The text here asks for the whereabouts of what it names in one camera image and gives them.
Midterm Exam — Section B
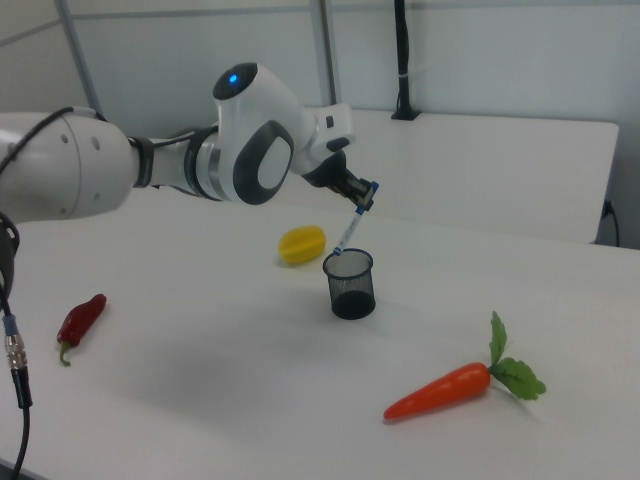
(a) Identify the white background table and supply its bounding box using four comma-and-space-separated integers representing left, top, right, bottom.
124, 103, 620, 245

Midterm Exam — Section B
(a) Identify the black pole with base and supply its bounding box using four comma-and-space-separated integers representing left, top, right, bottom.
390, 0, 422, 122

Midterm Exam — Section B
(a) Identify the red toy chili pepper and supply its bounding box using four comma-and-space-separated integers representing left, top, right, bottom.
56, 293, 108, 367

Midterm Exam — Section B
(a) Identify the grey metal frame post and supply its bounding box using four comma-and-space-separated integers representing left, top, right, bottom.
316, 0, 338, 108
60, 0, 103, 115

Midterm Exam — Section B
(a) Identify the yellow toy starfruit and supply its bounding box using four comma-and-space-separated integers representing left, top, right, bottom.
277, 225, 327, 266

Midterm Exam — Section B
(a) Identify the black mesh pen cup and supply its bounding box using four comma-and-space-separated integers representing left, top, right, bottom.
322, 247, 377, 321

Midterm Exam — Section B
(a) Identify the thin black wall cable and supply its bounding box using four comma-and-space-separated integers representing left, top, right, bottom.
602, 199, 622, 248

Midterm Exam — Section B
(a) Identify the blue white marker pen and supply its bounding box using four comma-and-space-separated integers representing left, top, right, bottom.
331, 180, 380, 258

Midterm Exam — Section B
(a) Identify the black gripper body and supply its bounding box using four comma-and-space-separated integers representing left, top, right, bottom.
302, 149, 362, 201

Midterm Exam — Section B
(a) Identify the orange toy carrot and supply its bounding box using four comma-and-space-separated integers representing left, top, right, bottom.
383, 310, 547, 422

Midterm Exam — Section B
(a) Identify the black cable with metal connector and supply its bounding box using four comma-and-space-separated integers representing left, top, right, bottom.
0, 209, 35, 480

